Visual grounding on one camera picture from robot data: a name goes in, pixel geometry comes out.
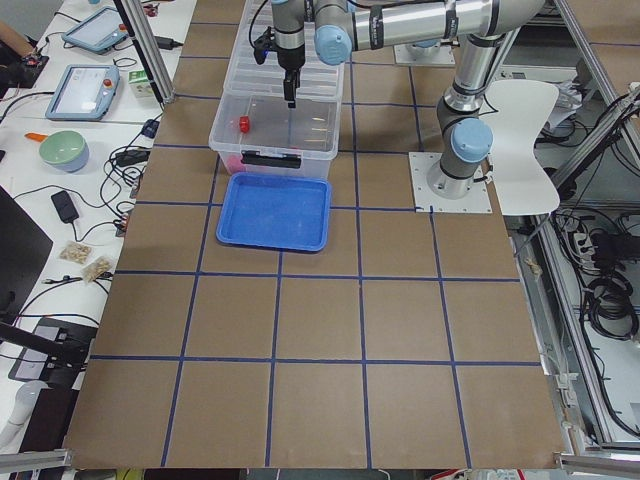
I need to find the blue plastic tray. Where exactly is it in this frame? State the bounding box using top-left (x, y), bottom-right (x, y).
top-left (216, 172), bottom-right (332, 252)

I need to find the snack bag one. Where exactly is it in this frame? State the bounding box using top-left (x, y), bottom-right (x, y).
top-left (59, 241), bottom-right (93, 265)

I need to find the green bowl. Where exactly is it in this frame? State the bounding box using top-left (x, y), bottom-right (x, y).
top-left (39, 130), bottom-right (89, 173)

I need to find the silver robot arm viewer right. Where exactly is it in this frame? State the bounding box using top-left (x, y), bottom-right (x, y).
top-left (250, 0), bottom-right (543, 200)

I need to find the black power adapter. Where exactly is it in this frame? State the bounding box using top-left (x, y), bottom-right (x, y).
top-left (51, 190), bottom-right (79, 224)

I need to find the aluminium frame post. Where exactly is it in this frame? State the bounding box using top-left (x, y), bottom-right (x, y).
top-left (114, 0), bottom-right (175, 105)

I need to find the metal base plate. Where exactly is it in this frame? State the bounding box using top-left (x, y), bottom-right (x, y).
top-left (409, 152), bottom-right (492, 214)

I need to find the red block picked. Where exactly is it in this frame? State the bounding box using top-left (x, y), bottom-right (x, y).
top-left (238, 115), bottom-right (251, 134)

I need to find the teach pendant far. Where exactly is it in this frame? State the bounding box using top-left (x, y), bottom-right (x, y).
top-left (62, 7), bottom-right (128, 54)

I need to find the white chair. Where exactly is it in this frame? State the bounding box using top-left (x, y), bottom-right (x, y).
top-left (484, 79), bottom-right (560, 216)

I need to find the teach pendant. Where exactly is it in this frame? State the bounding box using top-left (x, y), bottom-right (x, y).
top-left (62, 7), bottom-right (128, 54)
top-left (45, 64), bottom-right (120, 121)

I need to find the snack bag two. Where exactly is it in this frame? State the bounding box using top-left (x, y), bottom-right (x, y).
top-left (81, 256), bottom-right (113, 283)

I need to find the clear plastic box lid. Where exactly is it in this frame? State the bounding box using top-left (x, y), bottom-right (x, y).
top-left (224, 1), bottom-right (344, 105)

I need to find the teach pendant near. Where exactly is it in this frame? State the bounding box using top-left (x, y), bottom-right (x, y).
top-left (45, 64), bottom-right (120, 121)

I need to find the black gripper viewer right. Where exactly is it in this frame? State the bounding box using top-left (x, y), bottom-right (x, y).
top-left (276, 29), bottom-right (305, 109)

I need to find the clear plastic storage box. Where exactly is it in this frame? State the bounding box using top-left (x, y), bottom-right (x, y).
top-left (209, 94), bottom-right (341, 179)

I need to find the green white carton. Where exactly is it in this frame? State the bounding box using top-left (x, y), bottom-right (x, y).
top-left (127, 70), bottom-right (154, 98)

